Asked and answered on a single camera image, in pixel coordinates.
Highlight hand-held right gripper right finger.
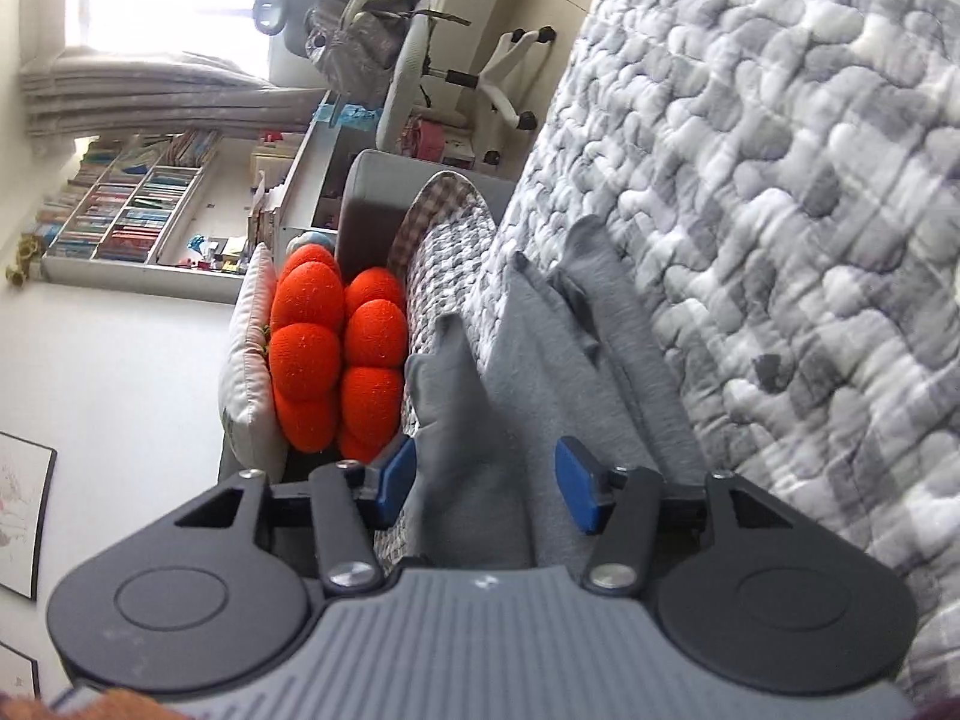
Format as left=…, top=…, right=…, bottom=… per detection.
left=555, top=437, right=809, bottom=592

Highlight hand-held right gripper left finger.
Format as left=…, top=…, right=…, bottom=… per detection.
left=172, top=435, right=419, bottom=592

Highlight grey pants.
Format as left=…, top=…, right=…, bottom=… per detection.
left=405, top=216, right=710, bottom=571

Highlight grey clothes on chair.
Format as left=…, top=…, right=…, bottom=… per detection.
left=304, top=0, right=421, bottom=87

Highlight light grey pillow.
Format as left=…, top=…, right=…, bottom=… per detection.
left=219, top=241, right=290, bottom=485

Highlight white desk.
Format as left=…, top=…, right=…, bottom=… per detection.
left=277, top=101, right=361, bottom=241

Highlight pink storage box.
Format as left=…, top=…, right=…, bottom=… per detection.
left=401, top=116, right=481, bottom=170

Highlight grey checked quilted blanket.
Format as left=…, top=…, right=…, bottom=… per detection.
left=371, top=0, right=960, bottom=713

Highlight white bookshelf with books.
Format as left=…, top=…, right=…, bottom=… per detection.
left=34, top=131, right=260, bottom=286

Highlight grey white office chair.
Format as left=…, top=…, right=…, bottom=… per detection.
left=253, top=0, right=557, bottom=166

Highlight yellow toy figure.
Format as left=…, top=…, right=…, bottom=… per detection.
left=4, top=236, right=42, bottom=287

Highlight grey curtain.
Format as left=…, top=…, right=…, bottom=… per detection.
left=19, top=49, right=331, bottom=143

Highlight black framed wall picture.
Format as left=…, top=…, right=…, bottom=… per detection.
left=0, top=431, right=59, bottom=602
left=0, top=641, right=40, bottom=700

